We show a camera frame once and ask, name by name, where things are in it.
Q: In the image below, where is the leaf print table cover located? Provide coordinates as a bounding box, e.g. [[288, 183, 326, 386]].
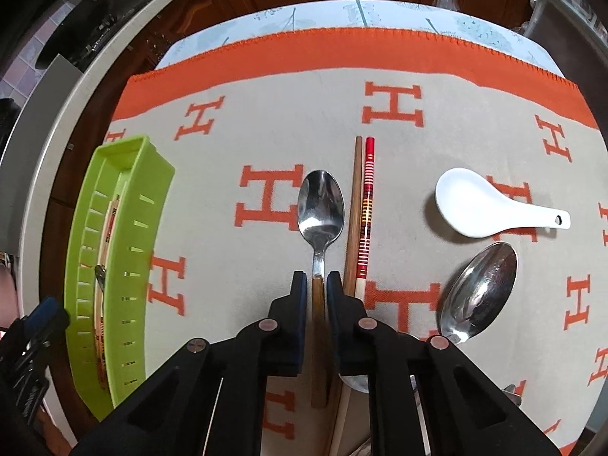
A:
[[154, 0, 556, 70]]

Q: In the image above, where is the green plastic utensil tray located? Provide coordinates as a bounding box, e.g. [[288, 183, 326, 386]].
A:
[[64, 135, 176, 412]]

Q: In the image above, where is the wooden-handled metal spoon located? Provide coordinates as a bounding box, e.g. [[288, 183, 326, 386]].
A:
[[297, 169, 345, 409]]

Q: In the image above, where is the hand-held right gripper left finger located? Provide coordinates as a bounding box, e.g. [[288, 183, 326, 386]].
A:
[[71, 271, 307, 456]]

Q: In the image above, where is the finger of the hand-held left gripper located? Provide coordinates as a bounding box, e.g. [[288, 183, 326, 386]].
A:
[[19, 297, 71, 347]]

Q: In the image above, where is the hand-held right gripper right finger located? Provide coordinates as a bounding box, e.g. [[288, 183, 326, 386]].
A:
[[327, 272, 564, 456]]

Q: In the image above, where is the brown wooden chopstick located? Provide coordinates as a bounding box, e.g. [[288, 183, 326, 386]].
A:
[[343, 136, 364, 295]]

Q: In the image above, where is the black wok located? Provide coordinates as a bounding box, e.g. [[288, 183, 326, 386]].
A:
[[33, 9, 119, 70]]

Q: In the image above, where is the white kitchen counter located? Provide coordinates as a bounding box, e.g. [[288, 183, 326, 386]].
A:
[[0, 0, 229, 257]]

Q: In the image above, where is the white ceramic spoon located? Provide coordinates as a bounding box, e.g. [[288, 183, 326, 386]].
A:
[[434, 167, 572, 239]]

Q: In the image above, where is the orange beige printed blanket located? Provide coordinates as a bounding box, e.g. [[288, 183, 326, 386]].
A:
[[102, 26, 608, 456]]

